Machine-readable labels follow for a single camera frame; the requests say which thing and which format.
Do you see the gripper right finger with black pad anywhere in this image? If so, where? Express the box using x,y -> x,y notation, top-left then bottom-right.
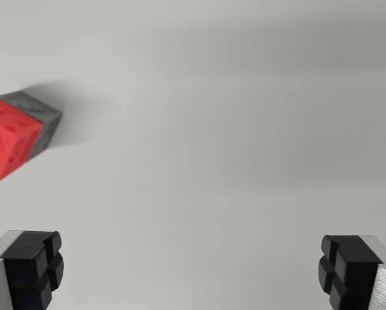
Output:
318,234 -> 386,310

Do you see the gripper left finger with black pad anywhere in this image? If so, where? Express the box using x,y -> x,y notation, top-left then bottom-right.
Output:
0,229 -> 65,310

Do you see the red plastic cube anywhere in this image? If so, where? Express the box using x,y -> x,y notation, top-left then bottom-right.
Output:
0,98 -> 43,183

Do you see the grey plastic cube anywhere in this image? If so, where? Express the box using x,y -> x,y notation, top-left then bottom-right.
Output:
0,90 -> 63,162

